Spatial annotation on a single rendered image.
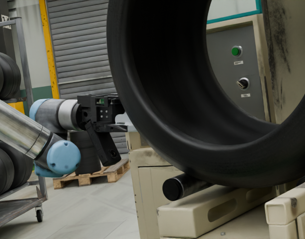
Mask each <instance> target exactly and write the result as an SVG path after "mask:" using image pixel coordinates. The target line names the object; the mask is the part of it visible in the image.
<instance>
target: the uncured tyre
mask: <svg viewBox="0 0 305 239"><path fill-rule="evenodd" d="M211 1H212V0H109V2H108V11H107V25H106V37H107V51H108V61H109V66H110V70H111V74H112V78H113V82H114V85H115V88H116V91H117V94H118V96H119V99H120V101H121V103H122V105H123V108H124V110H125V112H126V113H127V115H128V117H129V119H130V120H131V122H132V124H133V125H134V127H135V128H136V130H137V131H138V133H139V134H140V135H141V136H142V138H143V139H144V140H145V141H146V143H147V144H148V145H149V146H150V147H151V148H152V149H153V150H154V151H155V152H156V153H157V154H158V155H160V156H161V157H162V158H163V159H164V160H166V161H167V162H168V163H170V164H171V165H173V166H174V167H176V168H177V169H179V170H180V171H182V172H184V173H186V174H188V175H190V176H192V177H194V178H197V179H199V180H202V181H205V182H208V183H212V184H217V185H222V186H229V187H238V188H263V187H271V186H276V185H280V184H285V183H288V182H291V181H294V180H296V179H299V178H301V177H303V176H305V94H304V96H303V98H302V99H301V101H300V103H299V104H298V105H297V107H296V108H295V109H294V111H293V112H292V113H291V114H290V115H289V116H288V117H287V118H286V119H285V120H284V121H283V122H282V123H281V124H276V123H272V122H268V121H265V120H262V119H259V118H257V117H255V116H253V115H251V114H249V113H248V112H246V111H245V110H243V109H242V108H241V107H239V106H238V105H237V104H236V103H235V102H234V101H233V100H232V99H231V98H230V97H229V96H228V95H227V94H226V92H225V91H224V90H223V88H222V86H221V85H220V83H219V82H218V80H217V78H216V76H215V74H214V71H213V69H212V66H211V63H210V60H209V56H208V51H207V44H206V24H207V17H208V12H209V8H210V5H211Z"/></svg>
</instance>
